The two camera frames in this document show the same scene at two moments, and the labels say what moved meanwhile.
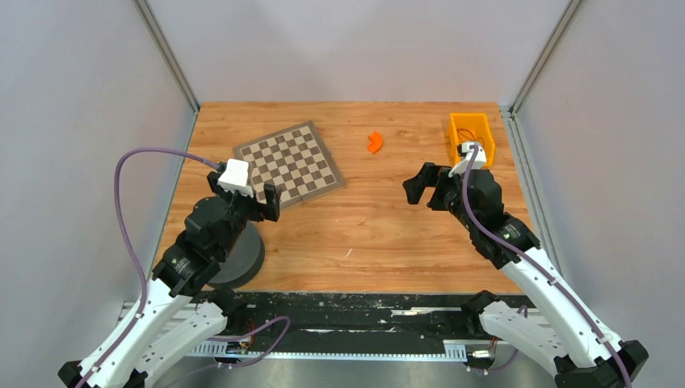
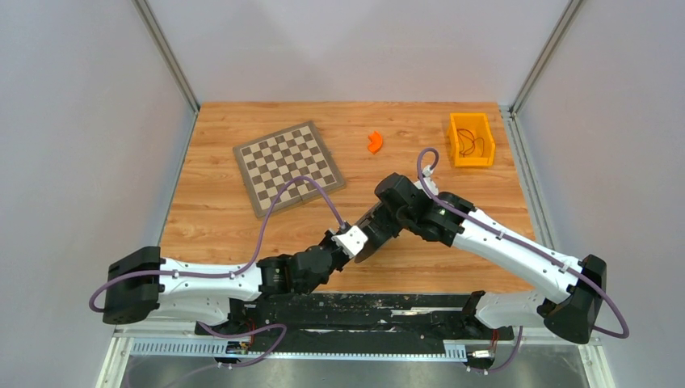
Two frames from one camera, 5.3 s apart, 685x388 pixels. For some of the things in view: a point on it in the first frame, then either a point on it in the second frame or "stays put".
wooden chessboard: x=296 y=161 stays put
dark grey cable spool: x=247 y=255 → x=376 y=237
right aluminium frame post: x=571 y=10 stays put
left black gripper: x=273 y=194 → x=328 y=239
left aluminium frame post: x=144 y=10 stays put
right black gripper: x=429 y=175 → x=378 y=217
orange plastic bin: x=472 y=127 stays put
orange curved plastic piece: x=376 y=143 stays put
